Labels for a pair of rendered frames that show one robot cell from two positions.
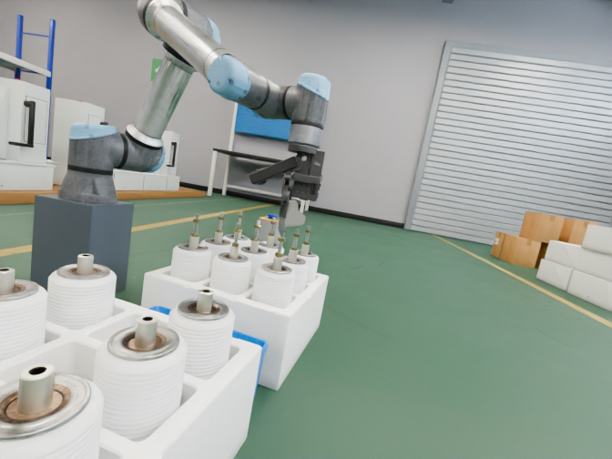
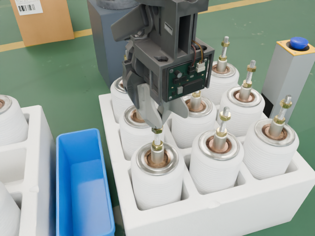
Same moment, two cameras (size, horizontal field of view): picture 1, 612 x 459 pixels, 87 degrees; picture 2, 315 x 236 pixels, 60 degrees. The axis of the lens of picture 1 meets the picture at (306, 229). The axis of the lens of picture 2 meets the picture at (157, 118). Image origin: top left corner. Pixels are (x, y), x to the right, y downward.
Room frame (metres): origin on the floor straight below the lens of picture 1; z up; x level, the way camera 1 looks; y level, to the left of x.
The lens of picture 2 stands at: (0.59, -0.21, 0.63)
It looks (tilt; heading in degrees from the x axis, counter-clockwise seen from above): 42 degrees down; 59
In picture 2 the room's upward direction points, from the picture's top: straight up
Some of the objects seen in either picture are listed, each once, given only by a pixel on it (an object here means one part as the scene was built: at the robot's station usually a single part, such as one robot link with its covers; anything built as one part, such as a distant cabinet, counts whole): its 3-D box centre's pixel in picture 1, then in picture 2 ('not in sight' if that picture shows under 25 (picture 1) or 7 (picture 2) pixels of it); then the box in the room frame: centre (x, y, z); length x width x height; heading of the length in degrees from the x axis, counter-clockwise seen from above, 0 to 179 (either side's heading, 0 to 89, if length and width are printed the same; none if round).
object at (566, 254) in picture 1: (586, 258); not in sight; (2.64, -2.33, 0.27); 0.39 x 0.39 x 0.18; 86
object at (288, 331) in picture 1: (245, 303); (189, 154); (0.90, 0.14, 0.09); 0.39 x 0.39 x 0.18; 75
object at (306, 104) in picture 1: (310, 103); not in sight; (0.75, 0.04, 0.64); 0.09 x 0.08 x 0.11; 60
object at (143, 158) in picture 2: (276, 269); (157, 158); (0.75, 0.05, 0.25); 0.08 x 0.08 x 0.01
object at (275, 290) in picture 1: (270, 304); (157, 188); (0.75, 0.05, 0.16); 0.10 x 0.10 x 0.18
